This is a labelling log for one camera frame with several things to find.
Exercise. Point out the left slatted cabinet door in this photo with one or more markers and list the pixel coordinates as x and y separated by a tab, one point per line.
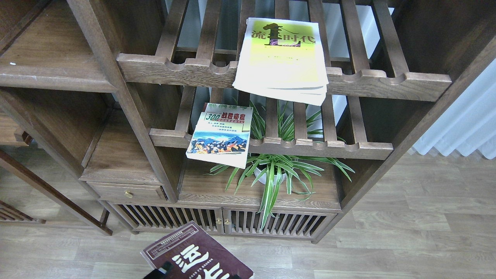
170	217

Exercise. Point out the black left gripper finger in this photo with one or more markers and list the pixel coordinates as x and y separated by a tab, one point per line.
160	273

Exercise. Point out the right slatted cabinet door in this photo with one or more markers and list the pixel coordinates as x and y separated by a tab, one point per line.
286	224

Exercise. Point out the colorful illustrated paperback book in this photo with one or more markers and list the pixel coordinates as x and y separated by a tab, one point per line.
222	135

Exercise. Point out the yellow green cover book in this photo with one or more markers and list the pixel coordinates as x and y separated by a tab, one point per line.
284	60

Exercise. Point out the slatted cabinet door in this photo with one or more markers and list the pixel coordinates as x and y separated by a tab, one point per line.
170	217
286	224

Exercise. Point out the maroon hardcover book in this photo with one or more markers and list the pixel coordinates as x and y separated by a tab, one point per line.
195	255

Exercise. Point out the white pleated curtain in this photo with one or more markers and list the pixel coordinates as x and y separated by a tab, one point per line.
469	124

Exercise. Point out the green spider plant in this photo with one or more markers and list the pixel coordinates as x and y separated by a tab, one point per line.
275	166

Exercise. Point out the dark wooden bookshelf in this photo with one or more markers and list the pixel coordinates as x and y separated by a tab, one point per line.
107	88

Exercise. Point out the white plant pot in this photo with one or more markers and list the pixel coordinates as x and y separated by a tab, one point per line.
261	174

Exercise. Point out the wooden drawer with brass knob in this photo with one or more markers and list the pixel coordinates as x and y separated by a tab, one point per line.
128	192

